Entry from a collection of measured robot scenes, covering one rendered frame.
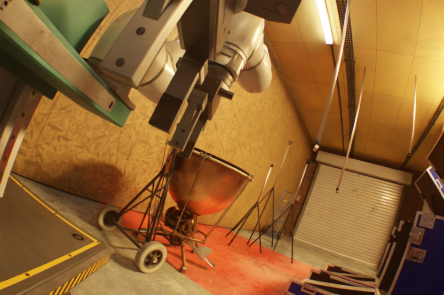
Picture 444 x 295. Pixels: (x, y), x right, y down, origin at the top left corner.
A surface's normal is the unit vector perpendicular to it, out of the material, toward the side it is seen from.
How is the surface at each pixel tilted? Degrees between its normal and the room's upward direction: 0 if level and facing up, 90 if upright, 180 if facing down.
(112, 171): 90
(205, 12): 180
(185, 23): 180
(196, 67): 90
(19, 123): 90
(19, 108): 90
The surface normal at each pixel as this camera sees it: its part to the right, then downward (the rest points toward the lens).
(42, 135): 0.79, 0.20
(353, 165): -0.47, -0.41
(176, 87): 0.06, -0.23
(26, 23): 0.92, 0.40
